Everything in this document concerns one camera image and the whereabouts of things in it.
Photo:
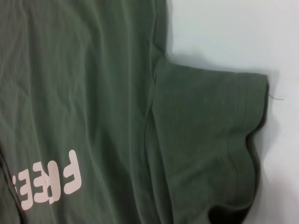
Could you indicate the dark green FREE t-shirt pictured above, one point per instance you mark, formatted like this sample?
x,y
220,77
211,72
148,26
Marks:
x,y
105,93

